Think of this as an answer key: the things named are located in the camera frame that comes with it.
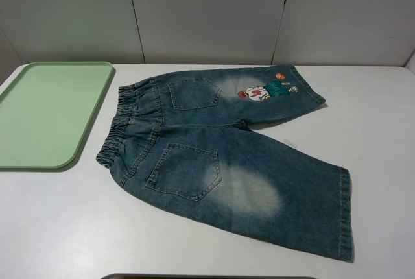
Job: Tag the green plastic tray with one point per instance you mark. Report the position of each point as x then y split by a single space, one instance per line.
46 112

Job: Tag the children's blue denim shorts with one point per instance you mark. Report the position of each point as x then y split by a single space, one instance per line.
183 142

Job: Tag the clear tape strip on table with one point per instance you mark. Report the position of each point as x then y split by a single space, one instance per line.
289 143

